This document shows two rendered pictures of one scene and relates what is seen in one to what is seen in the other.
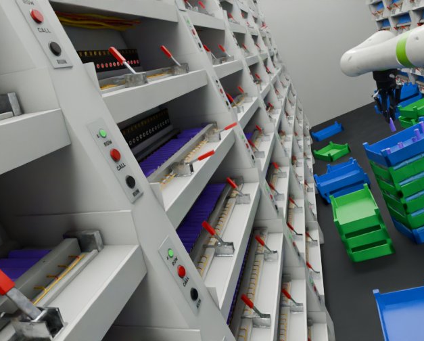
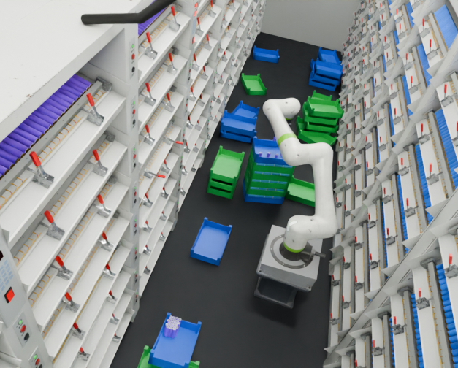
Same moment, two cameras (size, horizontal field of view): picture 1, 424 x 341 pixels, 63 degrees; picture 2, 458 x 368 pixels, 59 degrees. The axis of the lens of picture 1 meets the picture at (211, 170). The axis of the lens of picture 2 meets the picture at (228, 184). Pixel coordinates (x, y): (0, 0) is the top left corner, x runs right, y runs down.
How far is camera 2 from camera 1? 1.38 m
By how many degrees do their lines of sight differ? 35
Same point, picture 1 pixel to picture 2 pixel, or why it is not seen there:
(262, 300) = (151, 218)
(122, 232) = (126, 216)
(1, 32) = (123, 164)
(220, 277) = (142, 217)
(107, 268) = (120, 228)
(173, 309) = (128, 236)
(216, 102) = (180, 112)
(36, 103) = (122, 182)
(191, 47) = (183, 82)
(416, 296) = (222, 228)
